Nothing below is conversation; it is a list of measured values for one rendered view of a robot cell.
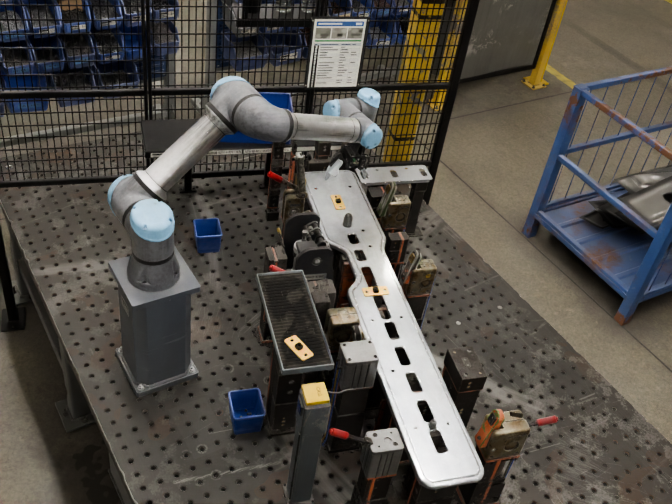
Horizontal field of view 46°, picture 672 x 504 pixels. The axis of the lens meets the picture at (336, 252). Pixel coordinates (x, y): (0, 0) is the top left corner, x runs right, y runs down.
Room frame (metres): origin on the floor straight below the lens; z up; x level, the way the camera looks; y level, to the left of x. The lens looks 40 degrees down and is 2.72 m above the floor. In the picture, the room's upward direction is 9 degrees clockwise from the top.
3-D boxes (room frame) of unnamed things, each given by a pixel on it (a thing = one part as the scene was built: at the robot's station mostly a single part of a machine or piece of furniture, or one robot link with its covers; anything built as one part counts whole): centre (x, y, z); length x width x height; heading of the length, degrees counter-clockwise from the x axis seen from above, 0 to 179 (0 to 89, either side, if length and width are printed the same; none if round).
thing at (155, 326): (1.69, 0.51, 0.90); 0.21 x 0.21 x 0.40; 37
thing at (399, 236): (2.19, -0.21, 0.84); 0.11 x 0.08 x 0.29; 111
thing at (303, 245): (1.90, 0.08, 0.94); 0.18 x 0.13 x 0.49; 21
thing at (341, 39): (2.86, 0.13, 1.30); 0.23 x 0.02 x 0.31; 111
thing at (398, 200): (2.33, -0.19, 0.87); 0.12 x 0.09 x 0.35; 111
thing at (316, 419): (1.30, -0.01, 0.92); 0.08 x 0.08 x 0.44; 21
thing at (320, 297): (1.71, 0.02, 0.90); 0.05 x 0.05 x 0.40; 21
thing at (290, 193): (2.25, 0.18, 0.88); 0.07 x 0.06 x 0.35; 111
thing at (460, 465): (1.86, -0.16, 1.00); 1.38 x 0.22 x 0.02; 21
